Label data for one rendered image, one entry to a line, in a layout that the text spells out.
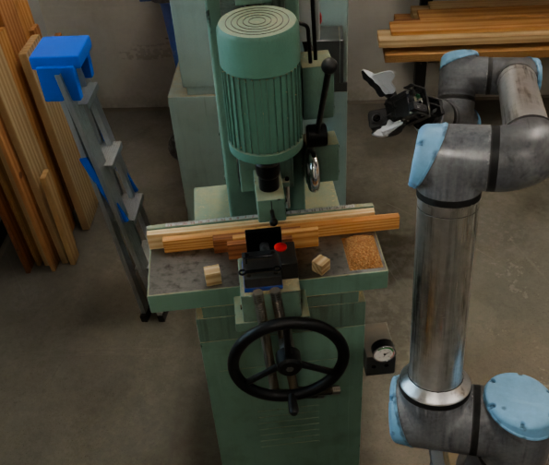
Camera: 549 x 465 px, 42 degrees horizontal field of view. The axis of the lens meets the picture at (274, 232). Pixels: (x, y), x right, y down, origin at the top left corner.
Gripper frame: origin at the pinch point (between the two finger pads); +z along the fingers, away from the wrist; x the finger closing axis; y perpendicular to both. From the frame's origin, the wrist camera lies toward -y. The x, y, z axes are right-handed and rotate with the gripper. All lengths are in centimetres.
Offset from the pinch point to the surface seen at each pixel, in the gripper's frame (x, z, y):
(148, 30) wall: -147, -85, -206
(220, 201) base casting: -1, -16, -73
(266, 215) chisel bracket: 16.0, 1.0, -34.8
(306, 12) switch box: -31.9, -3.7, -16.0
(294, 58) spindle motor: -8.4, 16.0, -3.7
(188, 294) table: 33, 15, -51
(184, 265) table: 24, 12, -56
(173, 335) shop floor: 30, -45, -149
